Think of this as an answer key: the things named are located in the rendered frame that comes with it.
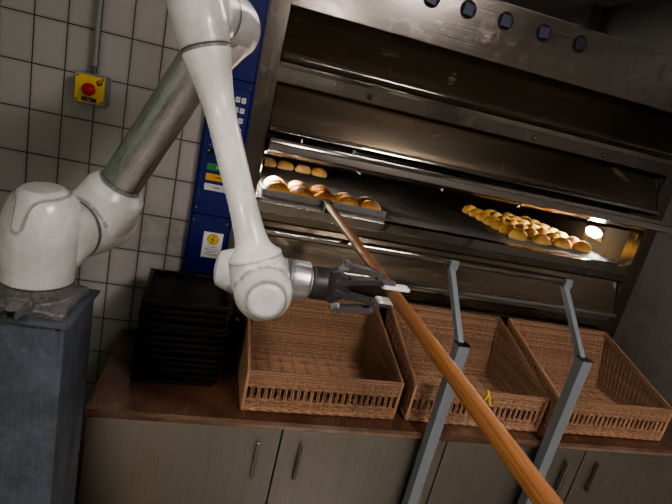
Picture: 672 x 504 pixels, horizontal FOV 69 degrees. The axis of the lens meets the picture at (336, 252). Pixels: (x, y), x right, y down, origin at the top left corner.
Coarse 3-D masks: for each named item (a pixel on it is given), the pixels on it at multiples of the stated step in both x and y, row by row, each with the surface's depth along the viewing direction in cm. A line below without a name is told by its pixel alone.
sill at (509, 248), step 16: (272, 208) 193; (288, 208) 194; (304, 208) 196; (352, 224) 202; (368, 224) 203; (384, 224) 204; (400, 224) 209; (432, 240) 211; (448, 240) 212; (464, 240) 214; (480, 240) 216; (528, 256) 222; (544, 256) 224; (560, 256) 225; (576, 256) 232; (624, 272) 235
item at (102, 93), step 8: (80, 72) 160; (88, 72) 166; (80, 80) 161; (88, 80) 161; (96, 80) 162; (104, 80) 162; (80, 88) 161; (96, 88) 162; (104, 88) 163; (80, 96) 162; (88, 96) 163; (96, 96) 163; (104, 96) 164; (88, 104) 164; (96, 104) 164; (104, 104) 165
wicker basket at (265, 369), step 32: (288, 320) 202; (320, 320) 205; (352, 320) 209; (256, 352) 197; (288, 352) 203; (320, 352) 206; (352, 352) 210; (384, 352) 191; (256, 384) 159; (288, 384) 162; (320, 384) 164; (352, 384) 167; (384, 384) 169; (352, 416) 171; (384, 416) 174
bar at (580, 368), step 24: (312, 240) 161; (336, 240) 163; (456, 264) 173; (480, 264) 176; (456, 288) 170; (456, 312) 165; (456, 336) 162; (576, 336) 176; (456, 360) 159; (576, 360) 172; (576, 384) 172; (432, 408) 168; (432, 432) 167; (552, 432) 178; (432, 456) 170; (552, 456) 181
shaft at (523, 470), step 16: (352, 240) 154; (368, 256) 138; (384, 272) 127; (400, 304) 108; (416, 320) 100; (416, 336) 97; (432, 336) 94; (432, 352) 89; (448, 368) 83; (464, 384) 78; (464, 400) 76; (480, 400) 74; (480, 416) 71; (496, 432) 68; (496, 448) 66; (512, 448) 64; (512, 464) 63; (528, 464) 62; (528, 480) 60; (544, 480) 59; (528, 496) 59; (544, 496) 57
